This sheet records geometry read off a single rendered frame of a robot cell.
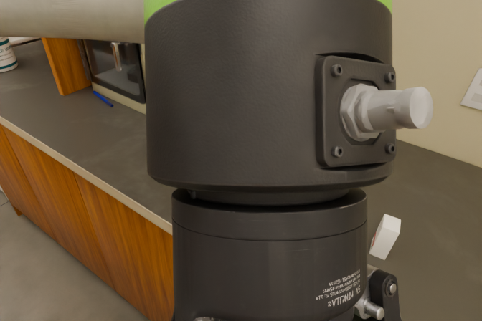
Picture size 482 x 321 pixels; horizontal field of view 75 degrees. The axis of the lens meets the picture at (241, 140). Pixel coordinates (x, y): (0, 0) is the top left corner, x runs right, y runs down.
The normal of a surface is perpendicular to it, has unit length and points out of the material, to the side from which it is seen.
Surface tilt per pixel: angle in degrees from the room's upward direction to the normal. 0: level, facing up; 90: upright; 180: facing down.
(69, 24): 125
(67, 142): 0
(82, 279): 0
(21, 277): 0
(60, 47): 90
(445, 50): 90
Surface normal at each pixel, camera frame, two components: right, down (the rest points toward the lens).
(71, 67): 0.83, 0.36
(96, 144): 0.05, -0.80
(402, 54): -0.55, 0.48
